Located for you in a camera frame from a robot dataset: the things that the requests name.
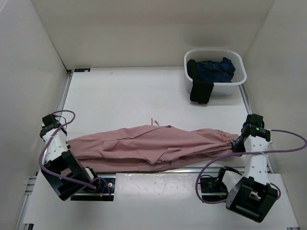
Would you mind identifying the pink trousers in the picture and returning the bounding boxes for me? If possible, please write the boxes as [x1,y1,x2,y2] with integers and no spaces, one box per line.
[68,125,238,173]

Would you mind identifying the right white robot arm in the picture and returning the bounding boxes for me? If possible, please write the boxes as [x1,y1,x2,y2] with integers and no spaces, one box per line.
[215,114,279,223]

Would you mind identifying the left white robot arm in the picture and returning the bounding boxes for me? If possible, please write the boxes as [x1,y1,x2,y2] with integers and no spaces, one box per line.
[40,114,101,201]

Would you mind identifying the black trousers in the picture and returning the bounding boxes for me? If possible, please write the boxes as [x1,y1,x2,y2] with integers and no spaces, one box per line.
[187,59,214,104]

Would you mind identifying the blue denim trousers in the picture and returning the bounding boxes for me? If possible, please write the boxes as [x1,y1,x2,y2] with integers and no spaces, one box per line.
[199,57,236,83]

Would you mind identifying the white plastic basket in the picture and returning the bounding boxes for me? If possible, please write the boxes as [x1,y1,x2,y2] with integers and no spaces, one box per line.
[184,48,247,96]

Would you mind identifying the blue label sticker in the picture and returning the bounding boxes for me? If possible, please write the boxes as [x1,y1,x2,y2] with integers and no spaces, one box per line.
[74,68,91,72]

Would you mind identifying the left aluminium rail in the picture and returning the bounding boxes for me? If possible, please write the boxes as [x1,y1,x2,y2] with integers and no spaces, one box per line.
[35,69,74,176]

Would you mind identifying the front aluminium rail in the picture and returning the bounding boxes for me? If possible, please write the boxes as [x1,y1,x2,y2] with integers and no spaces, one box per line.
[95,167,221,177]

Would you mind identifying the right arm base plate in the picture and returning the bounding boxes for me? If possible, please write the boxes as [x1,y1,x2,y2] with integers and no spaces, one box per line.
[199,175,228,202]

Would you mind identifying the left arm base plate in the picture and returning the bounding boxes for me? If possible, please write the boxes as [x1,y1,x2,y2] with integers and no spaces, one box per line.
[70,174,116,202]

